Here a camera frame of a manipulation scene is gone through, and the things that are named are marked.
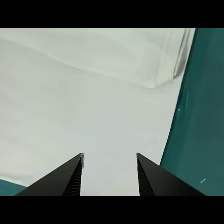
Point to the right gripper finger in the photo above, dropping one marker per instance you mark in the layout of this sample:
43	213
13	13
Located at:
65	180

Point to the white T-shirt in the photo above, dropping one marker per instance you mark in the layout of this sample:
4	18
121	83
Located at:
93	100

